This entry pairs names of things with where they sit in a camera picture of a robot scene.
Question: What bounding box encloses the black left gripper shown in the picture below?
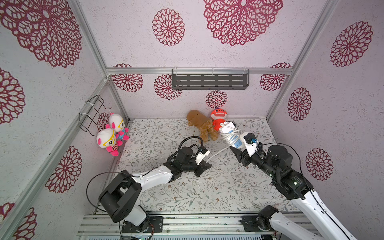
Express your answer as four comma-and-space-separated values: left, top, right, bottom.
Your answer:
182, 156, 213, 178

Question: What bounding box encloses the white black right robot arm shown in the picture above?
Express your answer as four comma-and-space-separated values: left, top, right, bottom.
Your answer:
230, 143, 355, 240

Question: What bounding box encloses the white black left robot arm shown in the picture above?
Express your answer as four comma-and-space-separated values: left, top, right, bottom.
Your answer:
99, 147, 212, 228

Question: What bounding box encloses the floral table mat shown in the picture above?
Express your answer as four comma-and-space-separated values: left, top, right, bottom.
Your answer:
118, 119, 297, 212

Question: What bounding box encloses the red shark plush toy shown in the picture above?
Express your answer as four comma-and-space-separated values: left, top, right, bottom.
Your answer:
211, 108, 228, 131

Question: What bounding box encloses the brown plush toy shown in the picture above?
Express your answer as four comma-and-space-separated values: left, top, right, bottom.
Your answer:
187, 110, 219, 142

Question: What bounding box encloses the white plush blue dotted shirt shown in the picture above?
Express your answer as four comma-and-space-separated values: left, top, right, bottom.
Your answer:
106, 113, 130, 141

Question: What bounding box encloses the white plush red striped shirt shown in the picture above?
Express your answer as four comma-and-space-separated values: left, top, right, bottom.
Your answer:
97, 128, 123, 157

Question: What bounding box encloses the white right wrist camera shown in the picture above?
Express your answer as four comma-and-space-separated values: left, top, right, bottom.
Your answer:
244, 133, 258, 157

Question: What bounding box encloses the black left arm hose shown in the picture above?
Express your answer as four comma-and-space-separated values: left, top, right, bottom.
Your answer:
166, 135, 205, 163

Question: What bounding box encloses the grey wall shelf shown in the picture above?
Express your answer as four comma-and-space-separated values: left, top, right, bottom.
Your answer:
171, 69, 250, 90

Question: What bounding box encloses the black wire basket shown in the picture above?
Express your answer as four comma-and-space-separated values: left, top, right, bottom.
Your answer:
78, 95, 111, 137

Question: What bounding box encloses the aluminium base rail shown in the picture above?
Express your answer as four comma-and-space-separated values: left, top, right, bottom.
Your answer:
75, 212, 275, 240

